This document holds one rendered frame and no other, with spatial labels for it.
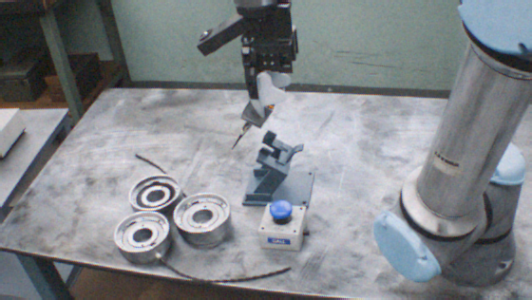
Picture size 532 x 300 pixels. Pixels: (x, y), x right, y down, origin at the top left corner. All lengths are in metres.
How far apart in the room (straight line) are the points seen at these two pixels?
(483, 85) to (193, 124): 0.90
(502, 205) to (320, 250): 0.34
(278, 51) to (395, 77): 1.80
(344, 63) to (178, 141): 1.48
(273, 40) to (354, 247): 0.38
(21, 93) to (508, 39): 2.65
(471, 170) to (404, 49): 1.99
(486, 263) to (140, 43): 2.31
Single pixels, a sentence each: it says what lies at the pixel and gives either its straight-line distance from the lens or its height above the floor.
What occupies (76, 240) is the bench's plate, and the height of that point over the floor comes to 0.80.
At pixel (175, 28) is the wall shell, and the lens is 2.82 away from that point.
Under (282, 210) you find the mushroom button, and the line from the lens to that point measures 0.99.
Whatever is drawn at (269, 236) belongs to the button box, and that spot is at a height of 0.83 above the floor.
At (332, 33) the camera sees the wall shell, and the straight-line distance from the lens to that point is 2.62.
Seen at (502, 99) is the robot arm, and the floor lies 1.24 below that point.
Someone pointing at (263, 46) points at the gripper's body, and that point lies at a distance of 0.92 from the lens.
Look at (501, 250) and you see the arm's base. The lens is 0.95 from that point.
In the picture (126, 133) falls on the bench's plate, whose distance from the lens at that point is 1.40.
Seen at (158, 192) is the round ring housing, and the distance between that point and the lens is 1.16.
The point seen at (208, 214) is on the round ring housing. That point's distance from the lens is 1.09.
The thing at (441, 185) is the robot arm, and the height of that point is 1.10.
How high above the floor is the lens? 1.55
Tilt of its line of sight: 37 degrees down
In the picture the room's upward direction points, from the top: 9 degrees counter-clockwise
